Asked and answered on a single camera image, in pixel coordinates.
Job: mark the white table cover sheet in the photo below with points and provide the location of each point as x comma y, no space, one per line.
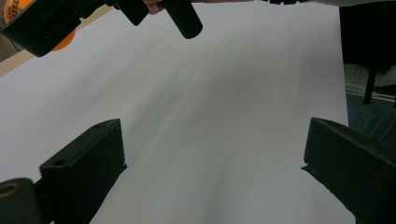
202,109

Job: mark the black stand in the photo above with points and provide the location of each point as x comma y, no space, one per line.
367,31

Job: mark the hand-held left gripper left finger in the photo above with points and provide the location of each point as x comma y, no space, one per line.
81,168

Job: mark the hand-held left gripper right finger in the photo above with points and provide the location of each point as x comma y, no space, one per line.
351,168

